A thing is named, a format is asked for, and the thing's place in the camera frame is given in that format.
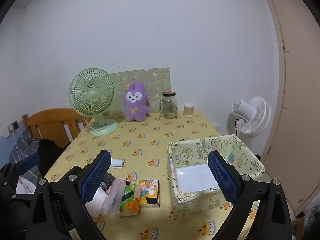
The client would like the pink clear packet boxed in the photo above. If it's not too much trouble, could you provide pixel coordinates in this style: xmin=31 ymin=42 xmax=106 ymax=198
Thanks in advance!
xmin=101 ymin=178 xmax=130 ymax=217

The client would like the yellow printed tablecloth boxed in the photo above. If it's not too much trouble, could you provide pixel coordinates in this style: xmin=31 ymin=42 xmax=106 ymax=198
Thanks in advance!
xmin=42 ymin=110 xmax=265 ymax=240

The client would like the wooden chair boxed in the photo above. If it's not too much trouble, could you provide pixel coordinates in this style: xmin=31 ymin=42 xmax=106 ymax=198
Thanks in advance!
xmin=22 ymin=108 xmax=87 ymax=148

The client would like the beige door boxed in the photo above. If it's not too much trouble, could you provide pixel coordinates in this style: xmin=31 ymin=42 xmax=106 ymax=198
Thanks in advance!
xmin=260 ymin=0 xmax=320 ymax=213

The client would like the yellow cartoon tissue pack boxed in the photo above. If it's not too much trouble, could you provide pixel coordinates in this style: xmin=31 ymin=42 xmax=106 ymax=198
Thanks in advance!
xmin=139 ymin=179 xmax=160 ymax=208

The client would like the white rolled packet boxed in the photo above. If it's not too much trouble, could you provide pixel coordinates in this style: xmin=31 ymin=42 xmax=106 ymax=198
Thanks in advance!
xmin=110 ymin=158 xmax=125 ymax=170

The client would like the purple plush toy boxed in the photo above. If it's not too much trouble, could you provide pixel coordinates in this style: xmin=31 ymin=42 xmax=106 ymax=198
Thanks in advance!
xmin=124 ymin=81 xmax=150 ymax=122

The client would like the white cloth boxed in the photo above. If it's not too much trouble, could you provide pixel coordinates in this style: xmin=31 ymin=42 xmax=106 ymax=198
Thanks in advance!
xmin=16 ymin=176 xmax=37 ymax=194

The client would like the yellow cartoon fabric storage box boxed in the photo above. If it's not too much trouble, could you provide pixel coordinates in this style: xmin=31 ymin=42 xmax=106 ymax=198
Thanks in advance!
xmin=167 ymin=134 xmax=266 ymax=215

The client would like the white paper sheet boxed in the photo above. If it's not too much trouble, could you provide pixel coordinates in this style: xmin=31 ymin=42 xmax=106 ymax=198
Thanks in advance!
xmin=175 ymin=164 xmax=219 ymax=193

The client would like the green desk fan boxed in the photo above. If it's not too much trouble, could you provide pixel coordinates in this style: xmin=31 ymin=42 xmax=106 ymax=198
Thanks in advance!
xmin=69 ymin=68 xmax=120 ymax=136

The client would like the cotton swab container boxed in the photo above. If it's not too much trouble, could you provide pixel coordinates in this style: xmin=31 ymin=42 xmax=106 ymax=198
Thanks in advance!
xmin=184 ymin=102 xmax=195 ymax=118

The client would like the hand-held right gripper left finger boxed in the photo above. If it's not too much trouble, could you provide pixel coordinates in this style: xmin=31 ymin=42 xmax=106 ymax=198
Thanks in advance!
xmin=26 ymin=149 xmax=112 ymax=240

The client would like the white standing fan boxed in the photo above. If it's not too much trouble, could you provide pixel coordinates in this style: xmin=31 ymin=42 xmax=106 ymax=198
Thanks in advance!
xmin=226 ymin=96 xmax=272 ymax=138

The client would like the plaid bedding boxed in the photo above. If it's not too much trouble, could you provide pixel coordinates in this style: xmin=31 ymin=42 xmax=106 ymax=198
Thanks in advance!
xmin=7 ymin=130 xmax=42 ymax=180

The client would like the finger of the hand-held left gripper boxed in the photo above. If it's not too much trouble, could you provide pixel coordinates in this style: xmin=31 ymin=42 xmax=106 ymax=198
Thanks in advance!
xmin=0 ymin=180 xmax=19 ymax=201
xmin=0 ymin=153 xmax=41 ymax=180

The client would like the green printed board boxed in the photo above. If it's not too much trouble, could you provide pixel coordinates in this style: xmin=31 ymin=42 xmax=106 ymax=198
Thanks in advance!
xmin=109 ymin=67 xmax=171 ymax=114

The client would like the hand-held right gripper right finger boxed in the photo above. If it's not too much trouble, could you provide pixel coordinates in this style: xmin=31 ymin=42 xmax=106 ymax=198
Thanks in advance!
xmin=207 ymin=150 xmax=293 ymax=240

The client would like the glass jar with dark lid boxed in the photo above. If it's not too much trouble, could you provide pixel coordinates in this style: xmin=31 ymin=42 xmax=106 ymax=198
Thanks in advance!
xmin=159 ymin=92 xmax=178 ymax=119

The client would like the black cloth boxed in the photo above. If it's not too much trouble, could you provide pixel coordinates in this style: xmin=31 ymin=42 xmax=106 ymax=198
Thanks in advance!
xmin=37 ymin=139 xmax=66 ymax=178

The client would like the green orange tissue pack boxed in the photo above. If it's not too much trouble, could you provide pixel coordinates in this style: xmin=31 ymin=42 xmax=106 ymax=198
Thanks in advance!
xmin=119 ymin=183 xmax=142 ymax=218

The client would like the cardboard box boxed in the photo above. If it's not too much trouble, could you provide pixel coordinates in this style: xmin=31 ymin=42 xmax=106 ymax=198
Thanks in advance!
xmin=291 ymin=212 xmax=307 ymax=240

